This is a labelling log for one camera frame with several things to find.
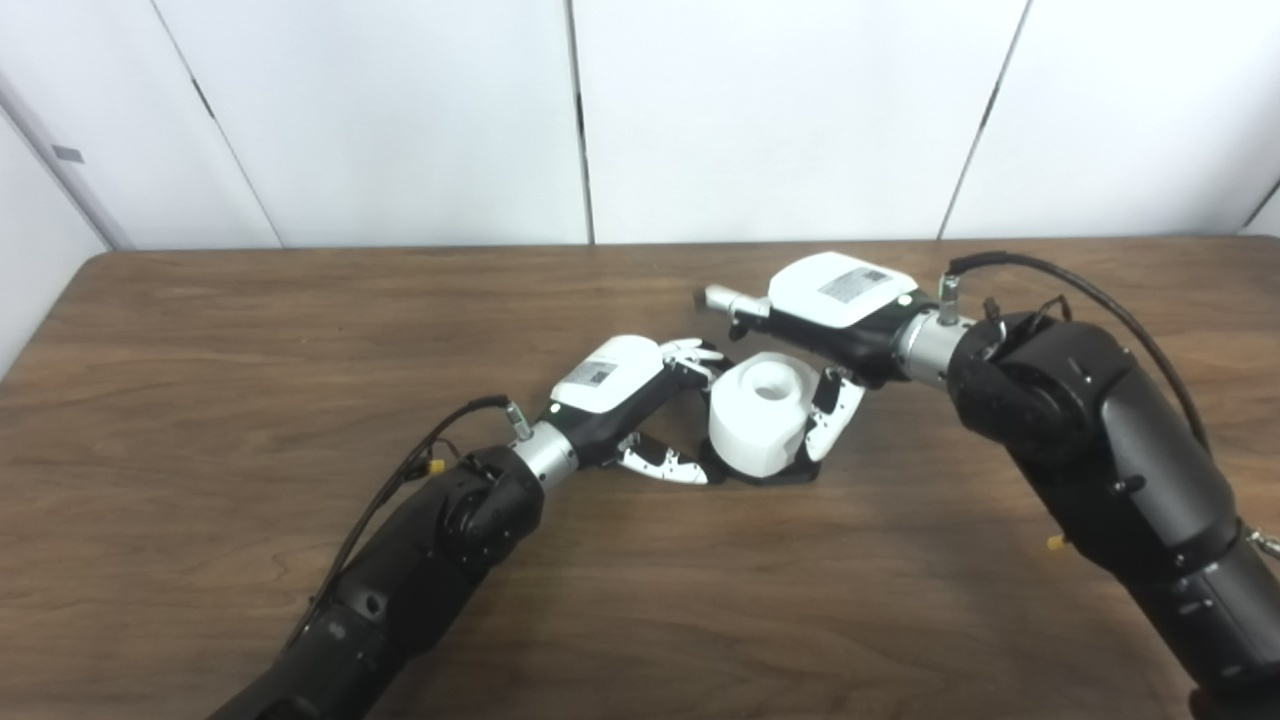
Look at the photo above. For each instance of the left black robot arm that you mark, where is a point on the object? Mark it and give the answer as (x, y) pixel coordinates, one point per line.
(420, 560)

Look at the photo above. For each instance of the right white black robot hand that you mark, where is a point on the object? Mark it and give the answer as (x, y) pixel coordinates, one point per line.
(840, 290)

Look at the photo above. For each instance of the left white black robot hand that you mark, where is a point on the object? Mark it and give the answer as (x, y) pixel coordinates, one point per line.
(605, 380)

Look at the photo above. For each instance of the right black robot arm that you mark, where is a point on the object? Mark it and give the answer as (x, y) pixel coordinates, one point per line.
(1100, 430)

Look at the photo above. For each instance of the round white piece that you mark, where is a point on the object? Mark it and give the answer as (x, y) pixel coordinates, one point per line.
(755, 430)

